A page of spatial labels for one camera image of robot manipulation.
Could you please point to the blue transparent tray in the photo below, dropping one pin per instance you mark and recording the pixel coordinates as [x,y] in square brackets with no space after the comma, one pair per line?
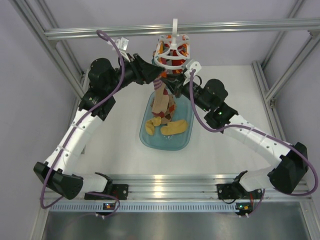
[172,142]

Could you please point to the aluminium top crossbar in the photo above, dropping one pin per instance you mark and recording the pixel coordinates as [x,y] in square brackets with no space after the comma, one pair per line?
[270,25]

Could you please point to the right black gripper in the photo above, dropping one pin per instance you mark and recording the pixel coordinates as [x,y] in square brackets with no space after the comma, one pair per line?
[175,83]

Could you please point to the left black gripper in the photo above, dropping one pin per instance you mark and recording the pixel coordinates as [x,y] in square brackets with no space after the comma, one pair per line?
[144,72]

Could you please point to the perforated cable duct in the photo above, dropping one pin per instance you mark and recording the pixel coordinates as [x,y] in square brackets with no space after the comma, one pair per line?
[151,207]

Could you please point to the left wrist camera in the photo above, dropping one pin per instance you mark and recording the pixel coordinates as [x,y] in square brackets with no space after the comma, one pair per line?
[122,45]

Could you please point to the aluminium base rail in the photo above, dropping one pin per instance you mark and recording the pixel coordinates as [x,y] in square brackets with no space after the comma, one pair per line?
[172,187]

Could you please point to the beige argyle sock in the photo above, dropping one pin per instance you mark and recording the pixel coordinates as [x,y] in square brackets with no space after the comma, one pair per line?
[167,116]

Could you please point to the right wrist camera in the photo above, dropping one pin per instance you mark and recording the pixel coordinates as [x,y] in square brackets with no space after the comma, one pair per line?
[191,66]

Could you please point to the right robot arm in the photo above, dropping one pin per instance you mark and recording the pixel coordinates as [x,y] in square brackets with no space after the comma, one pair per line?
[286,161]

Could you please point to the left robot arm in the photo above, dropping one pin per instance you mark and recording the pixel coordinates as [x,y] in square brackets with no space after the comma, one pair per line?
[57,171]

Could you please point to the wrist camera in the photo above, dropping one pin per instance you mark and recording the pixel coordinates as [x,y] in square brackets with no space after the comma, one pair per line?
[122,45]
[191,66]

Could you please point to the yellow sock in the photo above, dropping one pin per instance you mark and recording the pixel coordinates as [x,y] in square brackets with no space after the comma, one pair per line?
[174,127]
[151,124]

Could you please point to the red sock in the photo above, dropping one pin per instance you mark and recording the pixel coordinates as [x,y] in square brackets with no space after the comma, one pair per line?
[175,62]

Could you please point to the beige purple striped sock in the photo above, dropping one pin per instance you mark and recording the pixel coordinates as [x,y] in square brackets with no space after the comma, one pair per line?
[161,97]

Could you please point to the white round clip hanger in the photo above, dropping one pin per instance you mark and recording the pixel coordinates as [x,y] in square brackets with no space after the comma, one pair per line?
[169,42]

